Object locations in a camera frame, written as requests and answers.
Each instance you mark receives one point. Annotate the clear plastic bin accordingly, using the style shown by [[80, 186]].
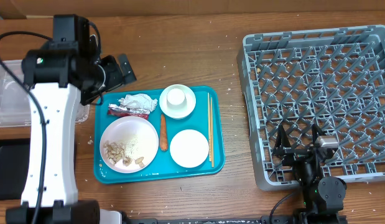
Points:
[[14, 103]]

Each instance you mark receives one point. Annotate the small white plate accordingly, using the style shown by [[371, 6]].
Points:
[[189, 148]]

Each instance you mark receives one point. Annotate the white saucer bowl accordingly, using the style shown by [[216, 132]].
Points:
[[178, 112]]

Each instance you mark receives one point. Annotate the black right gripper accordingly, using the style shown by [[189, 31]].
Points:
[[282, 147]]

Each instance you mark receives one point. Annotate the small white cup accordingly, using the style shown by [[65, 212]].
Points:
[[176, 97]]

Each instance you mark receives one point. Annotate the black waste bin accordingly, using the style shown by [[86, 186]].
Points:
[[20, 172]]

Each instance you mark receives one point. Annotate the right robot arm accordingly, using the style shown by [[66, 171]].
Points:
[[323, 196]]

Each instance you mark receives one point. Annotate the wooden chopstick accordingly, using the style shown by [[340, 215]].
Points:
[[211, 133], [209, 126]]

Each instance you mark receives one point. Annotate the large white plate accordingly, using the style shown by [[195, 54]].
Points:
[[127, 126]]

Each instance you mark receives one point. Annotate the left wooden chopstick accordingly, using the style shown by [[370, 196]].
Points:
[[209, 126]]

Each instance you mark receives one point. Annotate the white tissue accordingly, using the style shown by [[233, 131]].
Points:
[[138, 101]]

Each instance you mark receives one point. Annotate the rice and peanut scraps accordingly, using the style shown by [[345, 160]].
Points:
[[128, 151]]

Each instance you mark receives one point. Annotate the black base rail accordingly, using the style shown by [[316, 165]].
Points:
[[211, 221]]

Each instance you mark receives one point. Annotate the orange carrot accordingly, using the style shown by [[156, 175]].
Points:
[[163, 141]]

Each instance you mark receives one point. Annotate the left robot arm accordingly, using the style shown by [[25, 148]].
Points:
[[66, 72]]

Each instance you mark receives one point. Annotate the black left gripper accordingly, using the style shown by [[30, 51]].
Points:
[[117, 79]]

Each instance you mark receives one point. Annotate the teal plastic tray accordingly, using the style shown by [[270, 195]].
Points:
[[163, 166]]

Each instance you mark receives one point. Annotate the red foil snack wrapper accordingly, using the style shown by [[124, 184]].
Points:
[[122, 111]]

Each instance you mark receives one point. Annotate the grey dishwasher rack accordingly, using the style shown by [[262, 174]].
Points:
[[334, 78]]

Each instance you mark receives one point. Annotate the right wooden chopstick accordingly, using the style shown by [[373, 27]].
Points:
[[211, 133]]

